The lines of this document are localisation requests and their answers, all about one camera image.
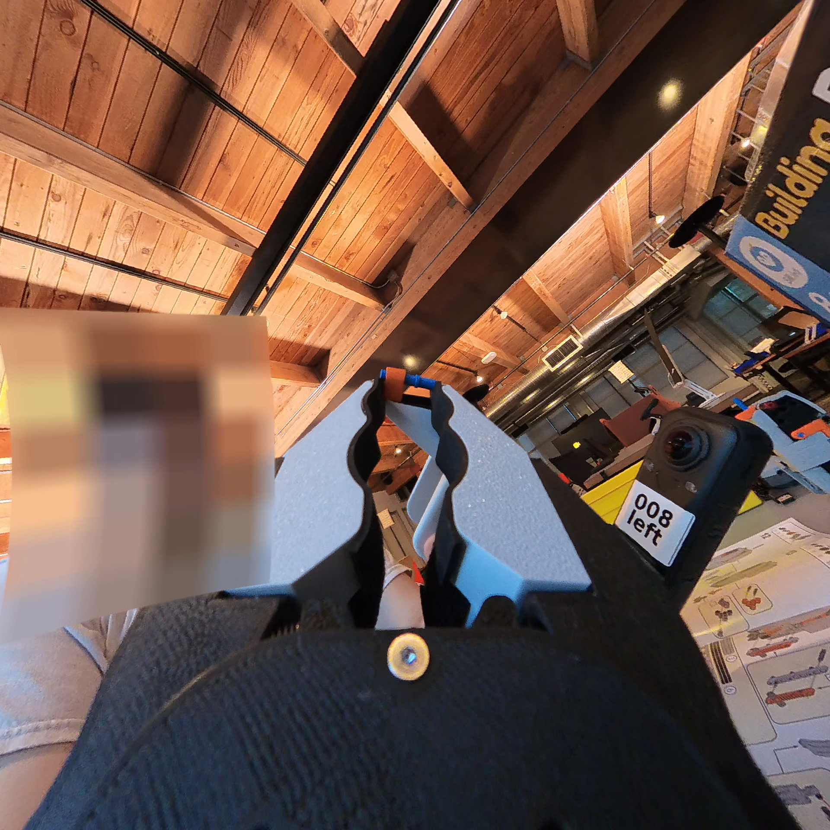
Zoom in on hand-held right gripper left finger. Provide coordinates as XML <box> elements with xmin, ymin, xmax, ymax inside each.
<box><xmin>223</xmin><ymin>379</ymin><xmax>386</xmax><ymax>630</ymax></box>

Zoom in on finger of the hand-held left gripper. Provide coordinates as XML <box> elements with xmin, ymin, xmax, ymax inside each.
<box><xmin>388</xmin><ymin>399</ymin><xmax>437</xmax><ymax>458</ymax></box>
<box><xmin>406</xmin><ymin>457</ymin><xmax>448</xmax><ymax>565</ymax></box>

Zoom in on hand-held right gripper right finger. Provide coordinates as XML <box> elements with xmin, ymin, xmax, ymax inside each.
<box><xmin>420</xmin><ymin>381</ymin><xmax>594</xmax><ymax>629</ymax></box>

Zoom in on grey and orange toy model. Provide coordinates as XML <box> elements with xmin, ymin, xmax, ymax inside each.
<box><xmin>733</xmin><ymin>389</ymin><xmax>830</xmax><ymax>497</ymax></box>

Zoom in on yellow bin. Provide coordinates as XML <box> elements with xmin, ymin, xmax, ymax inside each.
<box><xmin>580</xmin><ymin>462</ymin><xmax>763</xmax><ymax>527</ymax></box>

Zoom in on printed instruction sheet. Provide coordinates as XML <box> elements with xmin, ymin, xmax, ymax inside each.
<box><xmin>680</xmin><ymin>517</ymin><xmax>830</xmax><ymax>830</ymax></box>

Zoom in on white vent grille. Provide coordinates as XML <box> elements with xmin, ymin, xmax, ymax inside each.
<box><xmin>541</xmin><ymin>336</ymin><xmax>582</xmax><ymax>372</ymax></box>

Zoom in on black round pendant lamp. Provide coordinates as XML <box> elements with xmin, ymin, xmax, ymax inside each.
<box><xmin>667</xmin><ymin>195</ymin><xmax>726</xmax><ymax>250</ymax></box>

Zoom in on person's grey shirt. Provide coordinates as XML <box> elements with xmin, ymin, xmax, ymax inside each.
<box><xmin>0</xmin><ymin>606</ymin><xmax>140</xmax><ymax>779</ymax></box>

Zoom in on black toy set box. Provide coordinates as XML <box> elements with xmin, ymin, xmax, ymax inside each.
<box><xmin>725</xmin><ymin>0</ymin><xmax>830</xmax><ymax>312</ymax></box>

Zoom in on black ceiling conduit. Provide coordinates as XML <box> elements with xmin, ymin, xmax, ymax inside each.
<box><xmin>81</xmin><ymin>0</ymin><xmax>309</xmax><ymax>166</ymax></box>

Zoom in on silver ventilation duct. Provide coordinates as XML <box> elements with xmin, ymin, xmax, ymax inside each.
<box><xmin>483</xmin><ymin>240</ymin><xmax>721</xmax><ymax>425</ymax></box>

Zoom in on black ceiling track rail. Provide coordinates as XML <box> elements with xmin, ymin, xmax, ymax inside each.
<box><xmin>223</xmin><ymin>0</ymin><xmax>464</xmax><ymax>316</ymax></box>

